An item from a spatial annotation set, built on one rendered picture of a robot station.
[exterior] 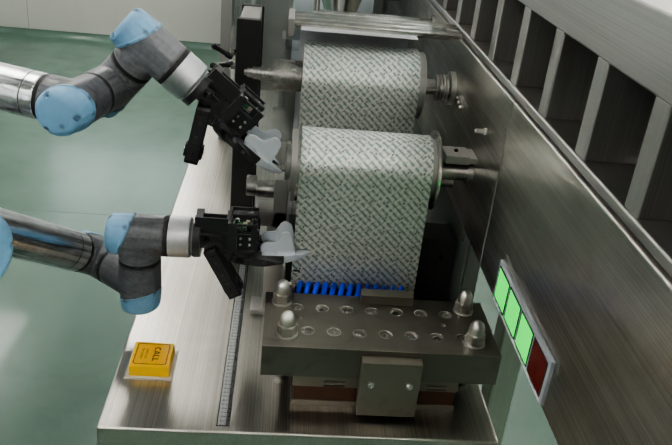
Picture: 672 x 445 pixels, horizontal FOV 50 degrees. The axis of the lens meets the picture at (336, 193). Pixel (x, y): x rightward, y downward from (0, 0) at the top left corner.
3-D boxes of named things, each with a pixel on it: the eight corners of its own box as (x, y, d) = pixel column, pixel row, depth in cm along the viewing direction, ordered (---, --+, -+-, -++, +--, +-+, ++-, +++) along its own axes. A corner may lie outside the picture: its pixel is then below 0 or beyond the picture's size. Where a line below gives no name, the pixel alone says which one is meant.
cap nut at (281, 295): (272, 295, 131) (273, 273, 129) (292, 296, 131) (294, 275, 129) (271, 306, 128) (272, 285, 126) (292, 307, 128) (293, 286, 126)
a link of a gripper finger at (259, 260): (283, 260, 129) (234, 257, 128) (283, 268, 129) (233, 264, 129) (284, 247, 133) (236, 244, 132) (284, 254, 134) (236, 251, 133)
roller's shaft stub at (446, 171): (430, 175, 137) (433, 154, 135) (466, 178, 138) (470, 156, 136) (434, 185, 133) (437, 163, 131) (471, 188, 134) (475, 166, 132)
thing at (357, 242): (290, 284, 137) (297, 196, 129) (413, 291, 139) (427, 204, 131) (290, 285, 136) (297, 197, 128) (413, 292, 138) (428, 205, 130)
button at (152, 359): (136, 351, 133) (136, 340, 132) (174, 353, 134) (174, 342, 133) (128, 376, 127) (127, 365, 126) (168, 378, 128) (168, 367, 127)
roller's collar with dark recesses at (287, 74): (272, 84, 155) (274, 55, 152) (300, 86, 155) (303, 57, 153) (271, 93, 149) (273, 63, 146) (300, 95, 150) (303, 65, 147)
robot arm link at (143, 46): (114, 31, 123) (144, -3, 120) (165, 75, 127) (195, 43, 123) (98, 48, 117) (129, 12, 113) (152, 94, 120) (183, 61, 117)
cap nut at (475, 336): (461, 335, 125) (465, 314, 123) (482, 336, 126) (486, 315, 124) (465, 349, 122) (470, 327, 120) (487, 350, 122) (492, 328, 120)
